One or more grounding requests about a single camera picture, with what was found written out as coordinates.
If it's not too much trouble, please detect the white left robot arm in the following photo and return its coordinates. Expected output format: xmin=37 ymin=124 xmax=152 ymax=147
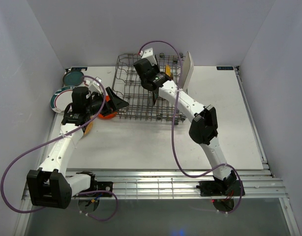
xmin=27 ymin=87 xmax=129 ymax=209

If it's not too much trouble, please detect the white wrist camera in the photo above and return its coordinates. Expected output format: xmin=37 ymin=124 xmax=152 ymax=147
xmin=138 ymin=48 xmax=157 ymax=66
xmin=88 ymin=79 xmax=103 ymax=94

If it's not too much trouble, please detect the green square glazed plate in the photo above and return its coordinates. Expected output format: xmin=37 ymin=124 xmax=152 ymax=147
xmin=152 ymin=89 xmax=159 ymax=106

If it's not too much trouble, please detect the white plate striped rim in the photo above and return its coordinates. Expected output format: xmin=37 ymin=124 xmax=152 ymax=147
xmin=50 ymin=86 xmax=75 ymax=114

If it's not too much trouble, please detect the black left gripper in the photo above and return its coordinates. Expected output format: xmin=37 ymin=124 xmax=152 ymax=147
xmin=86 ymin=87 xmax=129 ymax=118

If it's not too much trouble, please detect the orange round plate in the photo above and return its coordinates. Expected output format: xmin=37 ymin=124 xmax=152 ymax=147
xmin=97 ymin=95 xmax=117 ymax=119

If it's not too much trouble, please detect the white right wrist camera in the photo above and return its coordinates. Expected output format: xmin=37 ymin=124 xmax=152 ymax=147
xmin=138 ymin=48 xmax=157 ymax=66

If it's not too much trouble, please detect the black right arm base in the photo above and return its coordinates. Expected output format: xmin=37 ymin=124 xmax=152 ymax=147
xmin=196 ymin=180 xmax=241 ymax=197

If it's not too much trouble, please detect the black label back left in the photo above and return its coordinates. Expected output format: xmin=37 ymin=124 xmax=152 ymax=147
xmin=65 ymin=67 xmax=88 ymax=72

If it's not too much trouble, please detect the woven bamboo round plate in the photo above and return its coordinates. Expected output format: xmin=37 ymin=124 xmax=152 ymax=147
xmin=84 ymin=120 xmax=93 ymax=136

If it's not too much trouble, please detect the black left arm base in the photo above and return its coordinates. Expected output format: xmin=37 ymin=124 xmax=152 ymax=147
xmin=93 ymin=180 xmax=114 ymax=198

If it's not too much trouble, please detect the black xdof label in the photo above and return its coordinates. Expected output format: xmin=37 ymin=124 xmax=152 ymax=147
xmin=216 ymin=66 xmax=234 ymax=71

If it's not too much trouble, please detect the white rectangular plate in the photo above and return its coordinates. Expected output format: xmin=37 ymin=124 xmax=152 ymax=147
xmin=178 ymin=51 xmax=194 ymax=91

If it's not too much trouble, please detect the yellow polka dot plate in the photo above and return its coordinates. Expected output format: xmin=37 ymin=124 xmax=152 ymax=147
xmin=164 ymin=64 xmax=174 ymax=80

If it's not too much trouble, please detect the grey wire dish rack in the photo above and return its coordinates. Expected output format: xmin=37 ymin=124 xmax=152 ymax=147
xmin=112 ymin=54 xmax=174 ymax=122

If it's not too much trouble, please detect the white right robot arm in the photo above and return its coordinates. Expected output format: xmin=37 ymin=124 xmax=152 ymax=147
xmin=133 ymin=59 xmax=243 ymax=197

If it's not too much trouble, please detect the dark teal round plate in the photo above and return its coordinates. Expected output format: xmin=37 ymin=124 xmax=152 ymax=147
xmin=63 ymin=70 xmax=84 ymax=86

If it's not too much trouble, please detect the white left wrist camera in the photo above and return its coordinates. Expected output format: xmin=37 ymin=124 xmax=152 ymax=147
xmin=88 ymin=79 xmax=103 ymax=94

